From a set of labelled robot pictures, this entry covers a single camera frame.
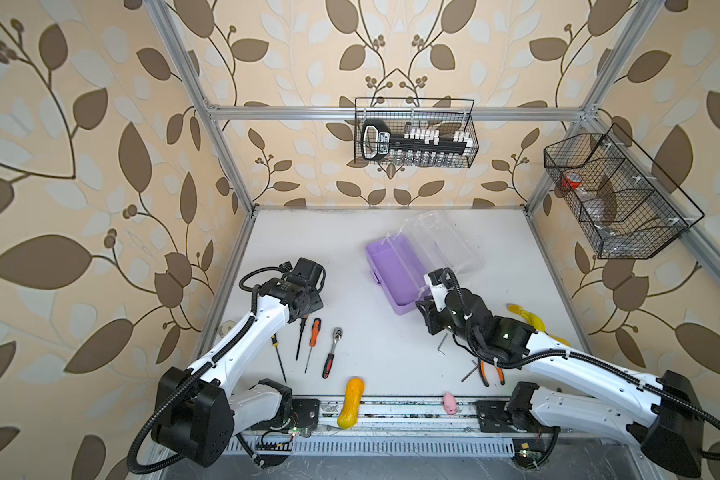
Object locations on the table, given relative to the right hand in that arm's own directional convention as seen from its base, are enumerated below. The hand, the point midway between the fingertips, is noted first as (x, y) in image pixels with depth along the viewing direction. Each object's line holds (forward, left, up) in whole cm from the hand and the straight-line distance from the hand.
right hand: (422, 303), depth 77 cm
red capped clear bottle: (+33, -48, +13) cm, 59 cm away
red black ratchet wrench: (-2, +23, -15) cm, 28 cm away
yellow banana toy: (-1, -35, -13) cm, 37 cm away
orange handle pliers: (-13, -17, -16) cm, 27 cm away
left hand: (+4, +30, -5) cm, 31 cm away
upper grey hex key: (-5, -7, -17) cm, 19 cm away
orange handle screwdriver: (-2, +30, -16) cm, 34 cm away
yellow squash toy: (-23, +20, -13) cm, 33 cm away
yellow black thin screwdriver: (-3, +41, -17) cm, 45 cm away
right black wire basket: (+16, -51, +18) cm, 56 cm away
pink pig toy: (-21, -6, -16) cm, 27 cm away
